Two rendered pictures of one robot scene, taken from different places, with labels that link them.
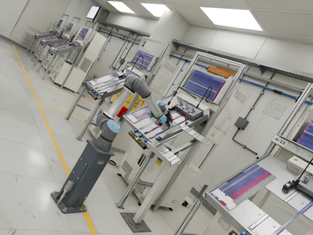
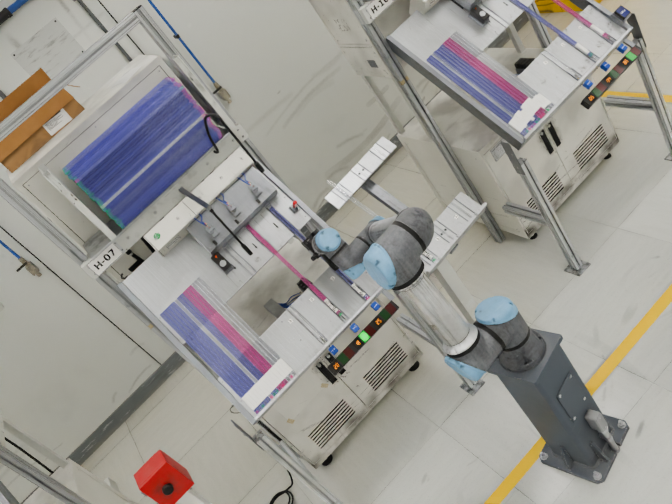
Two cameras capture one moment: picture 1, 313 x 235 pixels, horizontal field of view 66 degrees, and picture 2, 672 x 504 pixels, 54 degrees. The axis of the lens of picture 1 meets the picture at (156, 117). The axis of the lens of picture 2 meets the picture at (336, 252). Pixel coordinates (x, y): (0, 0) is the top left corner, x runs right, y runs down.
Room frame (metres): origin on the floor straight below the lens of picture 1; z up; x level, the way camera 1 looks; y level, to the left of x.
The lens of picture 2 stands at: (1.43, 1.68, 2.15)
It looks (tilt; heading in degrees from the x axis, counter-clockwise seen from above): 31 degrees down; 299
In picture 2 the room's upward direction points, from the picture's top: 39 degrees counter-clockwise
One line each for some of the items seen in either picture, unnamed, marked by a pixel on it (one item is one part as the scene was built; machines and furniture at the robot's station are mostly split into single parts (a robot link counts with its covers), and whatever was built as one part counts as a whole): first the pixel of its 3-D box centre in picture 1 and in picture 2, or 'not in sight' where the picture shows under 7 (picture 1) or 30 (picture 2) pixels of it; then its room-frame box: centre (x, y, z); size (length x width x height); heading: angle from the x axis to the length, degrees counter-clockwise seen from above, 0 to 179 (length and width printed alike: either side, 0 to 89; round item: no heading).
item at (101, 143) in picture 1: (104, 141); (516, 342); (1.91, 0.26, 0.60); 0.15 x 0.15 x 0.10
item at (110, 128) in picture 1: (111, 129); (499, 321); (1.91, 0.27, 0.72); 0.13 x 0.12 x 0.14; 44
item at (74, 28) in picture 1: (65, 45); not in sight; (7.65, 3.65, 0.95); 1.37 x 0.82 x 1.90; 130
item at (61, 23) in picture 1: (56, 39); not in sight; (8.76, 4.58, 0.95); 1.37 x 0.82 x 1.90; 130
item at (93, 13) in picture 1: (94, 13); not in sight; (6.46, 2.81, 2.10); 0.58 x 0.14 x 0.41; 40
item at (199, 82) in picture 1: (205, 86); (145, 151); (2.86, -0.30, 1.52); 0.51 x 0.13 x 0.27; 40
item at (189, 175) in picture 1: (156, 171); (307, 350); (2.98, -0.36, 0.31); 0.70 x 0.65 x 0.62; 40
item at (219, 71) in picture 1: (224, 73); (49, 102); (3.14, -0.46, 1.82); 0.68 x 0.30 x 0.20; 40
